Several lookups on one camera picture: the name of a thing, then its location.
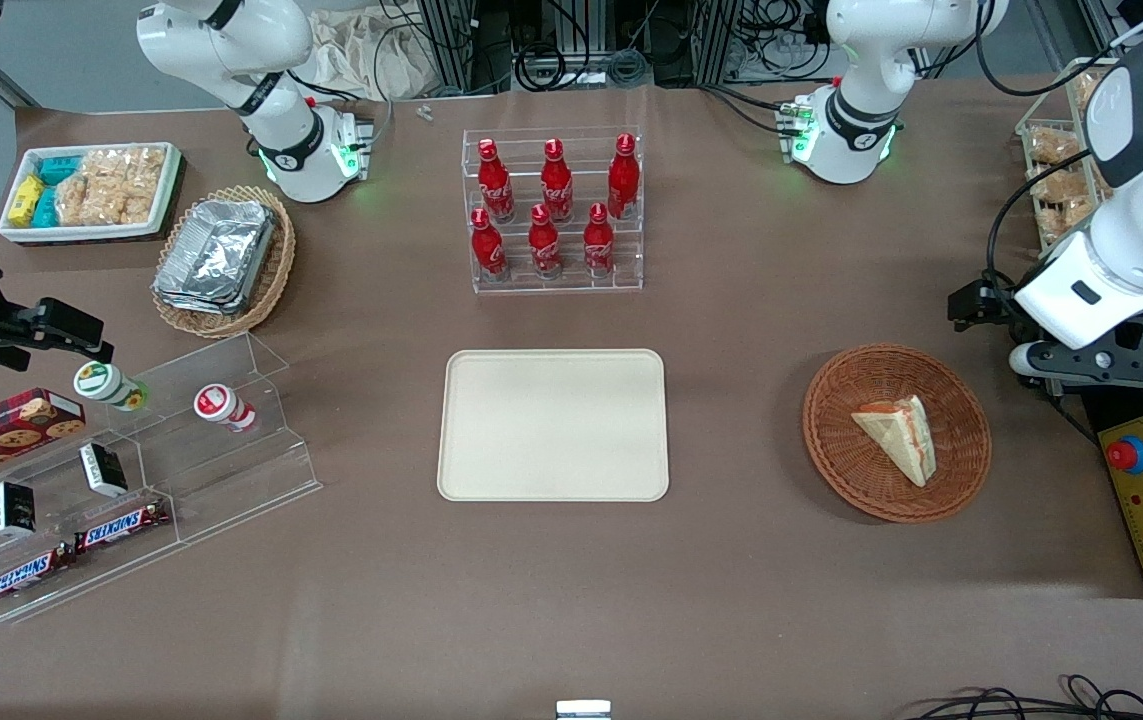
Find Snickers bar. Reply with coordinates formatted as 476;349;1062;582
0;543;77;609
74;497;172;555

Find yellow snack packet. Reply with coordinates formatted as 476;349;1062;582
8;175;45;227

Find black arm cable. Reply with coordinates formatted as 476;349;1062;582
984;148;1097;293

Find beige cloth bag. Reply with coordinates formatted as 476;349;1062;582
309;10;437;101

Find brown round wicker basket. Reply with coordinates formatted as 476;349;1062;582
802;344;993;524

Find bagged cracker snack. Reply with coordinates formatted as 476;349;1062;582
1028;128;1084;169
1031;170;1104;246

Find black base cables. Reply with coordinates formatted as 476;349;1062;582
699;82;804;138

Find rice cracker pack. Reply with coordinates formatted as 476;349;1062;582
56;165;120;227
86;146;167;225

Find white wire rack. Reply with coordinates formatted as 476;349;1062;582
1016;57;1117;256

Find white plastic snack tray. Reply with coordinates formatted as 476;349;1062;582
0;142;184;244

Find black base cable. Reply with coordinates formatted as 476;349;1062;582
289;68;398;151

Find small black box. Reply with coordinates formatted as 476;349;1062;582
79;442;129;498
0;481;37;538

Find tan oval wicker basket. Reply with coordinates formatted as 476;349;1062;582
151;185;297;339

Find red label yogurt bottle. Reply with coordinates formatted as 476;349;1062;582
193;384;259;433

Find clear acrylic bottle rack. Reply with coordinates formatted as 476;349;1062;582
461;126;645;295

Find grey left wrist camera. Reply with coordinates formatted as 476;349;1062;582
1009;342;1143;391

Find triangle sandwich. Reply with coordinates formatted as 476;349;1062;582
851;394;935;488

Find cream rectangular tray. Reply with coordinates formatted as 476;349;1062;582
437;349;670;503

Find red cola bottle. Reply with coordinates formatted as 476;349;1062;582
470;207;509;281
583;203;616;278
477;138;515;223
528;204;563;279
540;138;574;223
607;133;641;221

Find black floor cables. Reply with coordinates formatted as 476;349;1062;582
916;675;1143;720

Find aluminium frame rack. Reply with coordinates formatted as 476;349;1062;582
416;0;832;96

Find stack of foil trays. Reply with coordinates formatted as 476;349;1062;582
153;199;277;317

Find clear acrylic step stand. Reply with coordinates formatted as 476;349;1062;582
0;332;324;626

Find black coiled cable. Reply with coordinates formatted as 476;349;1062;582
514;42;577;93

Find red cookie box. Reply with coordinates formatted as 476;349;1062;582
0;388;87;491

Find green label yogurt bottle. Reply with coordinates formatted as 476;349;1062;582
73;361;149;412

